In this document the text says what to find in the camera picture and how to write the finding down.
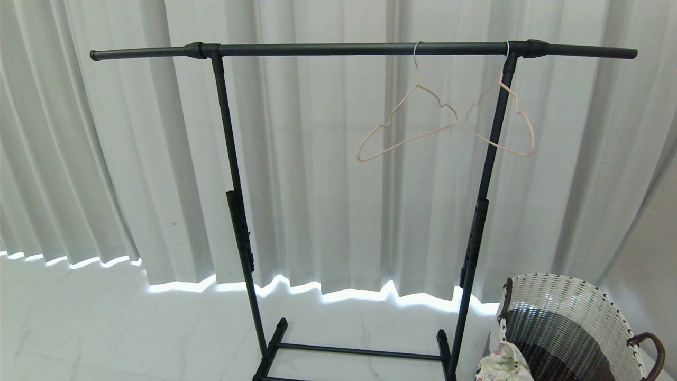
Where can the pink clothes hanger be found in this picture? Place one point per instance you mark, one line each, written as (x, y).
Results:
(532, 142)
(417, 80)

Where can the black clothes rack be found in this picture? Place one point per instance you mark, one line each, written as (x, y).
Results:
(317, 50)

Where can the white laundry basket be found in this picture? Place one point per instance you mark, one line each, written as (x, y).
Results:
(571, 301)

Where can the cream printed garment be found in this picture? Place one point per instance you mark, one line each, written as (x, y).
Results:
(502, 365)

